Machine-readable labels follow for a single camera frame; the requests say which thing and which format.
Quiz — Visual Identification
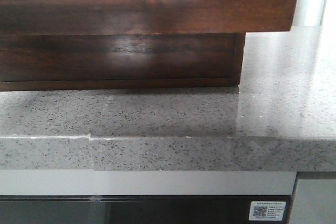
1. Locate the dark wooden drawer cabinet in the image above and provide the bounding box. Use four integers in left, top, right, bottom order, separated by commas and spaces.
1, 34, 245, 91

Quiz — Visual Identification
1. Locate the wooden drawer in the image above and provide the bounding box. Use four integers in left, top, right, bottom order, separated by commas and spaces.
1, 34, 236, 81
1, 0, 297, 36

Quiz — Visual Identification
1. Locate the grey cabinet door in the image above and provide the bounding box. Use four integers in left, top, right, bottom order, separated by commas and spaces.
289, 179, 335, 224

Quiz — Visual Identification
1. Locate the black glass appliance front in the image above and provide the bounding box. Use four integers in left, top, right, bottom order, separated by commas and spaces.
1, 195, 291, 223

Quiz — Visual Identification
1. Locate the white trim panel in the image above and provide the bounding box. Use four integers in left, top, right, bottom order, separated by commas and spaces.
1, 169, 296, 196

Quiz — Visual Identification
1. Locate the white QR code sticker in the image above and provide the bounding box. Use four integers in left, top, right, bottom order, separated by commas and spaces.
248, 201, 286, 221

